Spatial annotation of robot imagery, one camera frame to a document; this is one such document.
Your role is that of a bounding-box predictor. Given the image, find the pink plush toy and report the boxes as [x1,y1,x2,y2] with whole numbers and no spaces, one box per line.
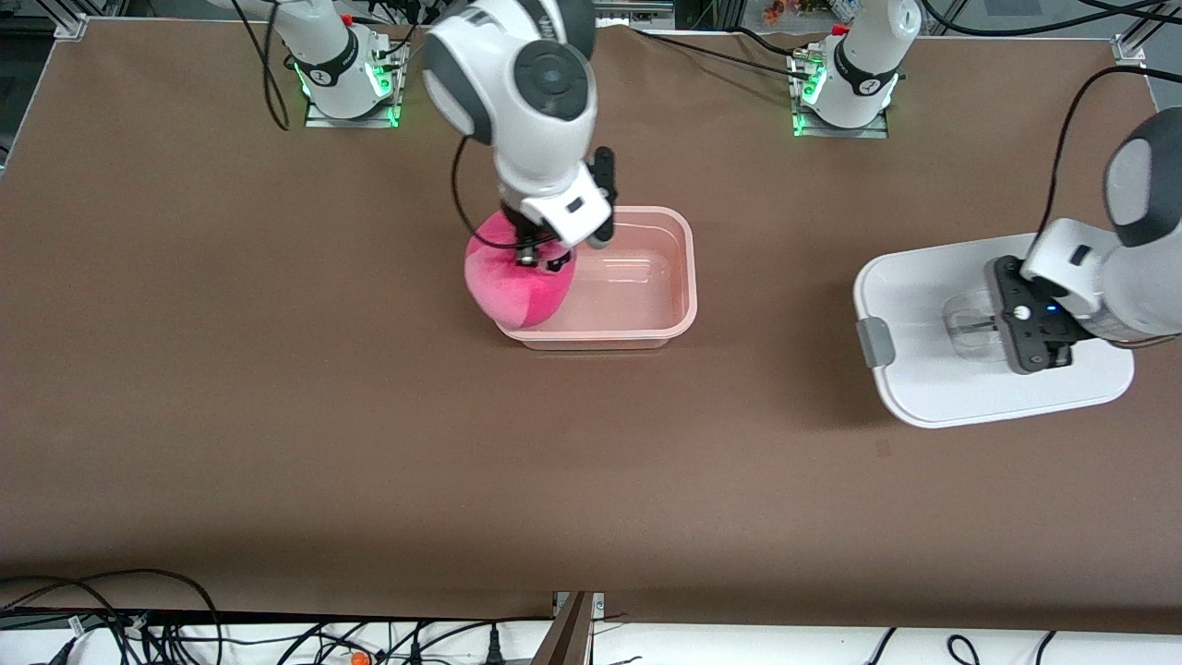
[464,208,579,331]

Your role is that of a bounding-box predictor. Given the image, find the white box lid grey latches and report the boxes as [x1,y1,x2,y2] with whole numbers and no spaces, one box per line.
[852,231,1135,429]

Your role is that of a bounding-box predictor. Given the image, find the pink plastic storage box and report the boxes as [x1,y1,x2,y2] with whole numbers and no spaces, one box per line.
[494,205,698,350]

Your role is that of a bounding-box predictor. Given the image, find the brown table mat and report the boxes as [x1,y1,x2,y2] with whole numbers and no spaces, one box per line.
[0,17,1182,638]

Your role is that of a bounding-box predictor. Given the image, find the colourful background toys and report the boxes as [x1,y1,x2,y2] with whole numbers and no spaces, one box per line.
[761,0,834,26]

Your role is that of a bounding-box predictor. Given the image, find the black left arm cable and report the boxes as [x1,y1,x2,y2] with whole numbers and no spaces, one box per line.
[1039,65,1151,236]

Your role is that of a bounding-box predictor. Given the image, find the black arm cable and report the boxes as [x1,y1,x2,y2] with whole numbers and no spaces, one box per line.
[231,0,518,255]
[1039,65,1151,236]

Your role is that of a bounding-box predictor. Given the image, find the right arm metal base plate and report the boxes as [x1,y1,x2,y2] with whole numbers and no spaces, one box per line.
[303,42,402,129]

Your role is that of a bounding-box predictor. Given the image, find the black cable across mat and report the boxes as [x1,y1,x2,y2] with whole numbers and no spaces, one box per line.
[631,26,823,84]

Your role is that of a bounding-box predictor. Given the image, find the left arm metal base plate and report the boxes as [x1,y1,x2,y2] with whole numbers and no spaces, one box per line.
[790,51,892,140]

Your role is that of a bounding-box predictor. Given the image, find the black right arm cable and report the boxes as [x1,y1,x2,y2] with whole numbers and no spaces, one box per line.
[231,0,518,255]

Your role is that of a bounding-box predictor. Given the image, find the aluminium frame bracket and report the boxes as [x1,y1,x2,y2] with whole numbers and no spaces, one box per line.
[551,591,607,665]

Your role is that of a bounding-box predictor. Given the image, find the black looped cable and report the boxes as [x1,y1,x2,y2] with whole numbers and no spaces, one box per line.
[0,568,224,665]

